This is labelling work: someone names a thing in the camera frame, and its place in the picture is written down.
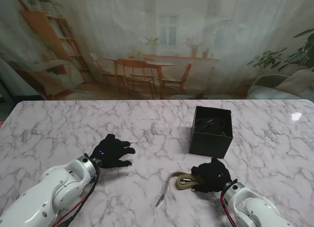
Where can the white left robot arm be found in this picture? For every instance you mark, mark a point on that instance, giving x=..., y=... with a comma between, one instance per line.
x=46, y=195

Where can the beige braided belt silver buckle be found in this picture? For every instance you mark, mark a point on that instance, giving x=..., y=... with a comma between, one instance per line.
x=186, y=181

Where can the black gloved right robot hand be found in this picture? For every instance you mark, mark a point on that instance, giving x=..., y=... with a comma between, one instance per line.
x=213, y=178

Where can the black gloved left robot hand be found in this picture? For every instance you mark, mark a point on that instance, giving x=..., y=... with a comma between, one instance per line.
x=112, y=152

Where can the printed room scene backdrop curtain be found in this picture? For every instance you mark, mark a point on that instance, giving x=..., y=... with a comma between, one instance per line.
x=157, y=15

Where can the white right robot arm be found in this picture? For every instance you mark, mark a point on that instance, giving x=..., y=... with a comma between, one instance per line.
x=255, y=207

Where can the black square storage box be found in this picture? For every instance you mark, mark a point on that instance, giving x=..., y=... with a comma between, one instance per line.
x=211, y=143

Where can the black woven belt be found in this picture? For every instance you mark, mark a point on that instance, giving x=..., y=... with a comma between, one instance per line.
x=213, y=125

